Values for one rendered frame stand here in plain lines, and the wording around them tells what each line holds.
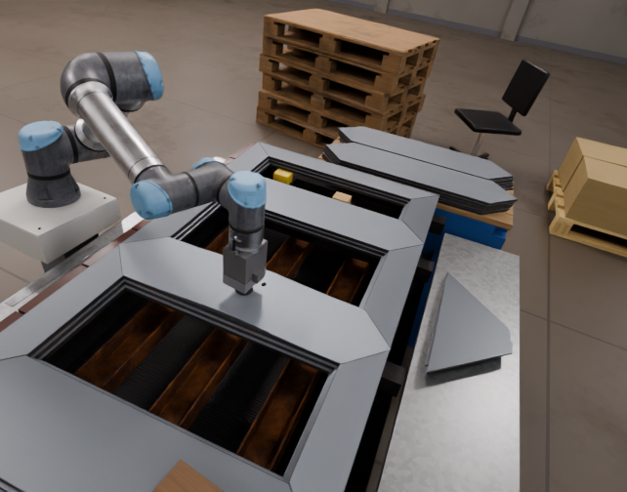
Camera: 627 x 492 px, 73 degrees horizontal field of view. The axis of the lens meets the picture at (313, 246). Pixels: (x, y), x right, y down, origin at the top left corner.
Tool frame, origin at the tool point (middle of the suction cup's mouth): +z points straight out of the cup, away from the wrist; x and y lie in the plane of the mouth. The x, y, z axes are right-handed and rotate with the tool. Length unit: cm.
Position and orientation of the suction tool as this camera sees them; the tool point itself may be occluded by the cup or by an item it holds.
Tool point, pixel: (243, 292)
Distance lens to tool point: 105.3
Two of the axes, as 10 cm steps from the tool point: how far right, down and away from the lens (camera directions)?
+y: 4.8, -4.9, 7.3
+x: -8.7, -3.8, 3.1
